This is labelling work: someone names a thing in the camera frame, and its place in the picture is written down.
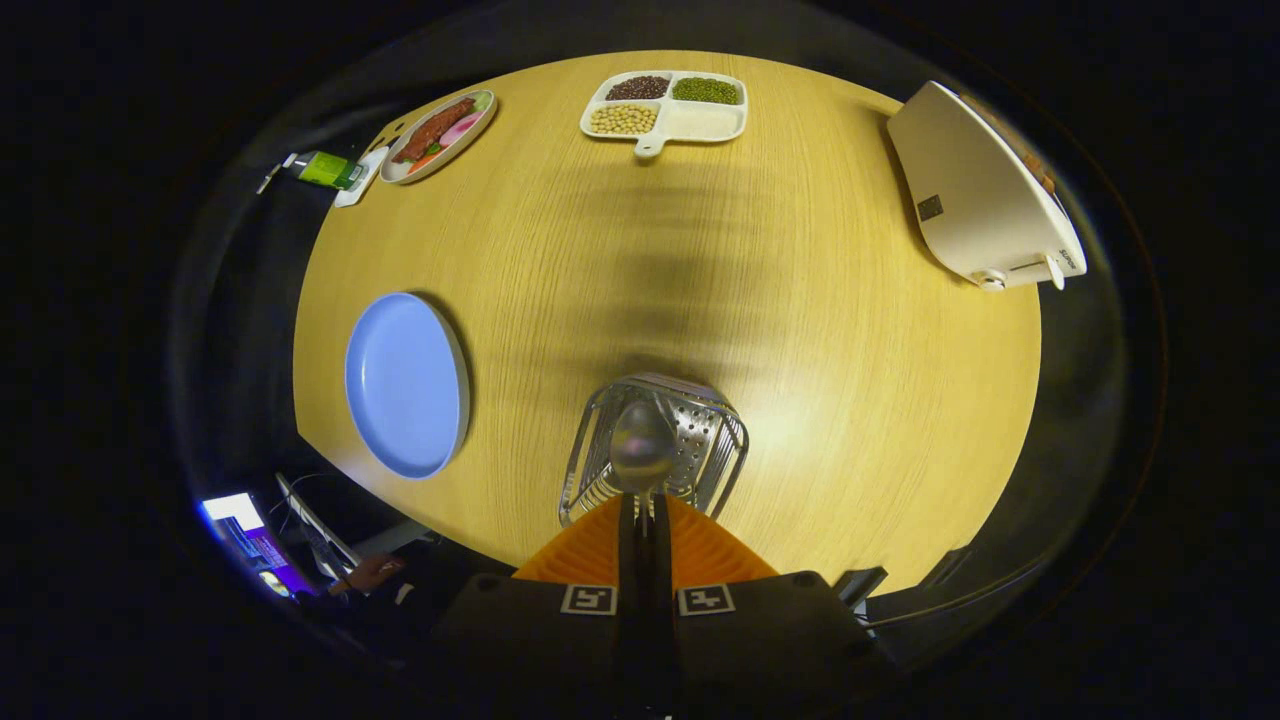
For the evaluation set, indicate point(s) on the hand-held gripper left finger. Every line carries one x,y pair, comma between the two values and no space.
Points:
628,560

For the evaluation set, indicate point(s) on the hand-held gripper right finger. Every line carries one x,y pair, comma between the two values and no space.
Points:
662,560

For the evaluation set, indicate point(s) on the steel spoon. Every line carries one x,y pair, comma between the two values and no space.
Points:
642,445

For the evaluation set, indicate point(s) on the perforated steel basket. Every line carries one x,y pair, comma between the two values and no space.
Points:
710,440

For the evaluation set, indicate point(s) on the black chair back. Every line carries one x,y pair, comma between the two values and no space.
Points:
945,568
858,587

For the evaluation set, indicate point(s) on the blue round plate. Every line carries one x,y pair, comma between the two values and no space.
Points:
405,385

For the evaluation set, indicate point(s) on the open laptop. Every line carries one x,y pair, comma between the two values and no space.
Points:
310,520

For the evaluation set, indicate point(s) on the lit monitor screen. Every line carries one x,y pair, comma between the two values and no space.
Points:
235,510

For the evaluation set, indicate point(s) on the round plate with food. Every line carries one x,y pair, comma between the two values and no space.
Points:
455,160

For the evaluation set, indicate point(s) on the white divided tray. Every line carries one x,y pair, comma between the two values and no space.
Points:
705,122

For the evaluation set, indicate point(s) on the yellow soybeans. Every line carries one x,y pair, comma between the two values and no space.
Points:
623,119

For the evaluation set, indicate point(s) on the pink food slice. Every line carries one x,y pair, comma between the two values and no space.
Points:
460,128

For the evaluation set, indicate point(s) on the white square coaster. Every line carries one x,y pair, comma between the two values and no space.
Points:
375,165

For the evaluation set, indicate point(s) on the green mung beans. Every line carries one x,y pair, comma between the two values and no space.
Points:
706,91

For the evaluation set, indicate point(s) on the dark red beans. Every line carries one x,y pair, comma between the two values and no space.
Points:
637,88

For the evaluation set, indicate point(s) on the brown meat strip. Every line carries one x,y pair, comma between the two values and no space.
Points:
432,130

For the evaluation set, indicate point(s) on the white toaster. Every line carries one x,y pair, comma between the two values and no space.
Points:
980,190

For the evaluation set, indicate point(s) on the green drink bottle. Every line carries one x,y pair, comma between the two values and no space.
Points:
322,168

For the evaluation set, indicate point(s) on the toasted bread slice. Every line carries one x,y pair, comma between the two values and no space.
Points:
1040,175

